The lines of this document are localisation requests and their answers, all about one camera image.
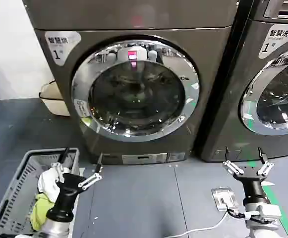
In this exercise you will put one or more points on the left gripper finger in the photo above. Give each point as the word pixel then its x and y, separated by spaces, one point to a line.
pixel 58 171
pixel 90 179

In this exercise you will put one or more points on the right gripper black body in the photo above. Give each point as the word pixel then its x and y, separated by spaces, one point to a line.
pixel 254 184

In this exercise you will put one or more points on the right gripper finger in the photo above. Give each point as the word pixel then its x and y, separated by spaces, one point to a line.
pixel 233 168
pixel 264 167

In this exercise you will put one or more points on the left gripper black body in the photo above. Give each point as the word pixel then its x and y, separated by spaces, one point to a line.
pixel 68 193

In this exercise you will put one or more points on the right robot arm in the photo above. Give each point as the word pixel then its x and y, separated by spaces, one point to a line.
pixel 262 218

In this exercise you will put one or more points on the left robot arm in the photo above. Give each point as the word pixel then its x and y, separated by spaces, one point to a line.
pixel 54 228

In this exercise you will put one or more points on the white cloth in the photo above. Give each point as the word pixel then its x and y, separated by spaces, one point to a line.
pixel 48 182

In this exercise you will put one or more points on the green floor tape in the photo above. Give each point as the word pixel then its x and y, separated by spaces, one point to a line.
pixel 271 196

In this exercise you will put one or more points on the metal floor socket plate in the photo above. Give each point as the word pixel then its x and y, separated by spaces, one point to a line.
pixel 224 196

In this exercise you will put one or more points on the yellow-green cloth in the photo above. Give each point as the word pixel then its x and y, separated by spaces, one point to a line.
pixel 40 210

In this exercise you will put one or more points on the grey plastic laundry basket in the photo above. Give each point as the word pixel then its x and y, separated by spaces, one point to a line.
pixel 12 188

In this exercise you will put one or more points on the grey washer with number sticker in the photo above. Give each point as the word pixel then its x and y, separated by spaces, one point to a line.
pixel 223 104

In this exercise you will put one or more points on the round chrome glass washer door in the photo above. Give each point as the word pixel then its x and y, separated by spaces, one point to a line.
pixel 280 104

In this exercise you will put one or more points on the beige bin with black rim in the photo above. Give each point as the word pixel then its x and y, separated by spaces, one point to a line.
pixel 53 104

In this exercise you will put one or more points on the round chrome glass dryer door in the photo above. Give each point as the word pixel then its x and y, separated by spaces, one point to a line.
pixel 136 99

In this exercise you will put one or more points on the grey dryer with number sticker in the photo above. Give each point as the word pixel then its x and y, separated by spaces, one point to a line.
pixel 208 74

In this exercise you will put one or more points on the white number sticker on dryer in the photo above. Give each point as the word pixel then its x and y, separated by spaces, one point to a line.
pixel 59 47

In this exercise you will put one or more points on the white number sticker on washer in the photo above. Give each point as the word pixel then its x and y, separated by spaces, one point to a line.
pixel 275 39

